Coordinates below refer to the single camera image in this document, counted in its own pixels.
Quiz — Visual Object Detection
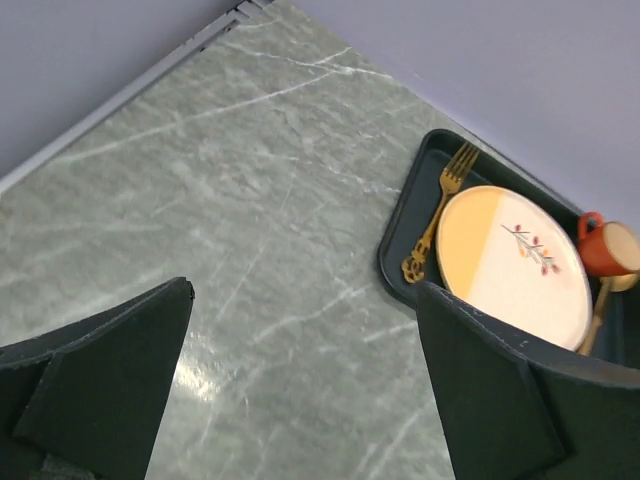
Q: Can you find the cream and orange plate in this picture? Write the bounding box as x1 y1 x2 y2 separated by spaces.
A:
436 186 592 350

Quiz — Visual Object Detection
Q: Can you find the orange ceramic cup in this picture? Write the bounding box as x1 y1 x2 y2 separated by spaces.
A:
577 212 639 277

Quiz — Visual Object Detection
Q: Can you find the gold fork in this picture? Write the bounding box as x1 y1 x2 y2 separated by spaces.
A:
401 142 480 284

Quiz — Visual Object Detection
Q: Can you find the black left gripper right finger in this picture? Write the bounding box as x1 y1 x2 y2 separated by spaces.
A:
416 282 639 479

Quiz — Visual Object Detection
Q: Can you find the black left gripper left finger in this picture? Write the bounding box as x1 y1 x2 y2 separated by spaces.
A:
1 277 194 479

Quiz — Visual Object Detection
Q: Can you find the gold spoon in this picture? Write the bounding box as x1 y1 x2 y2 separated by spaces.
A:
577 272 639 356

